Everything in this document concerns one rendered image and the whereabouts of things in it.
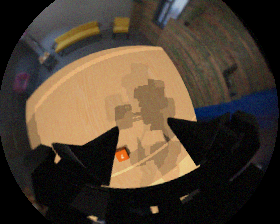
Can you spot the small orange block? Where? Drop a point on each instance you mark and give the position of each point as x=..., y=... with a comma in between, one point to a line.
x=121, y=154

